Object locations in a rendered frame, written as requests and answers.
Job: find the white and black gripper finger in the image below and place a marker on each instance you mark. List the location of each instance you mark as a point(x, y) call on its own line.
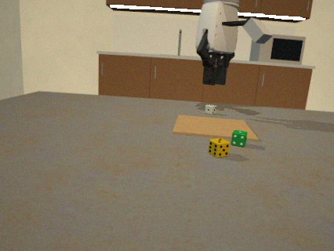
point(222, 65)
point(209, 74)

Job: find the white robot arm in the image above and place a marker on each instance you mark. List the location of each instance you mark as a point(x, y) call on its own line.
point(253, 26)

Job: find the green die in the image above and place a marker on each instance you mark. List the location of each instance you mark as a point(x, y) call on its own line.
point(239, 138)

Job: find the white die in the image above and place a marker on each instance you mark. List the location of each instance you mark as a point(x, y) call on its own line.
point(210, 109)

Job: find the tan mat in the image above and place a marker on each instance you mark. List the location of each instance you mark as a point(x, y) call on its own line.
point(211, 127)

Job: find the yellow die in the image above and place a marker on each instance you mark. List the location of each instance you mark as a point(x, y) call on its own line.
point(219, 147)

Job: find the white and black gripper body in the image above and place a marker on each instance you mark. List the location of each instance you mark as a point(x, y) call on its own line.
point(221, 38)

